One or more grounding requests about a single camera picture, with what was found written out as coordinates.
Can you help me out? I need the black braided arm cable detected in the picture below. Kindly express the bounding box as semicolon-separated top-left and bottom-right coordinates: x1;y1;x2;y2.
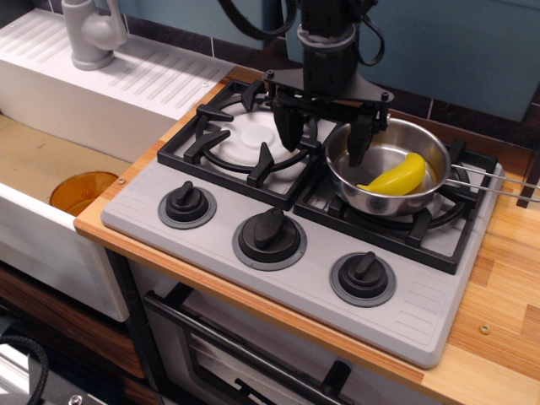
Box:
216;0;299;41

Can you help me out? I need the grey toy stove top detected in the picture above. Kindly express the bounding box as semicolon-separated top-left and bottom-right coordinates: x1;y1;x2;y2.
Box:
100;78;506;370

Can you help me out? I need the black braided cable lower left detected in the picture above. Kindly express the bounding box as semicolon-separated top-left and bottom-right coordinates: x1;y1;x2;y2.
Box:
0;335;50;405

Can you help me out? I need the white toy sink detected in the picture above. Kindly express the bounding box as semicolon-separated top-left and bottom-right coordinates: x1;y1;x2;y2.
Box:
1;8;232;322

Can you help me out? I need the wooden drawer front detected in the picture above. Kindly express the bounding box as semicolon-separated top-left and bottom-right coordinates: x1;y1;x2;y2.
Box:
1;262;146;380

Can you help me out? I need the orange plastic bowl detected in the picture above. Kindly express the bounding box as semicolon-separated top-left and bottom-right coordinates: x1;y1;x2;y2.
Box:
49;171;118;216

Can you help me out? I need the grey toy faucet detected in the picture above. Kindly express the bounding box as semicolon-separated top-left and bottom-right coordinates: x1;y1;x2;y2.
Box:
62;0;128;71

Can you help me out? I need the black right stove knob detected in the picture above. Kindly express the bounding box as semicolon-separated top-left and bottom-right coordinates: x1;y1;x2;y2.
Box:
330;251;397;308

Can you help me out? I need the black left stove knob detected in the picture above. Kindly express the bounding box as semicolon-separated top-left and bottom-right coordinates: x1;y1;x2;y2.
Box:
158;181;217;230

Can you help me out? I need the black right burner grate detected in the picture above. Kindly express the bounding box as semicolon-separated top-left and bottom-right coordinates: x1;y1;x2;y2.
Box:
294;118;500;274

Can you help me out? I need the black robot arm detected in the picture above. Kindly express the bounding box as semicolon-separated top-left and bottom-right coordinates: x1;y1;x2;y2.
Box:
264;1;393;167

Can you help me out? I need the yellow plastic banana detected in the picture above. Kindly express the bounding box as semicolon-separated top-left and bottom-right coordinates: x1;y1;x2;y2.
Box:
356;153;426;196

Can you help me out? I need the stainless steel saucepan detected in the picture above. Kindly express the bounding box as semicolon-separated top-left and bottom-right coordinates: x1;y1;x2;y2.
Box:
325;118;539;217

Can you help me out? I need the black stove knob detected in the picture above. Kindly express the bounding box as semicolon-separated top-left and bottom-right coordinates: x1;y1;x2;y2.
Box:
330;251;397;308
232;208;307;272
158;181;217;230

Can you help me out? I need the toy oven door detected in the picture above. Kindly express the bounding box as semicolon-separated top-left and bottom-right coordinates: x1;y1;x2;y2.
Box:
143;284;350;404

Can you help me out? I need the brass countertop screw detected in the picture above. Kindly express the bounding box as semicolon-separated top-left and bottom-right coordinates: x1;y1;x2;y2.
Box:
479;325;491;335

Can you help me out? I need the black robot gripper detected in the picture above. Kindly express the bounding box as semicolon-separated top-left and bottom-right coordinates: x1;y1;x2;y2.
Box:
264;43;393;167

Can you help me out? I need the black middle stove knob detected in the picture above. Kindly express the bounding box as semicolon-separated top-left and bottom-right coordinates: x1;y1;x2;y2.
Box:
232;208;307;272

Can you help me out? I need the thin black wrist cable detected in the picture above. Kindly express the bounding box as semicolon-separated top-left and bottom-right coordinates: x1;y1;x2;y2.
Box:
356;14;386;67

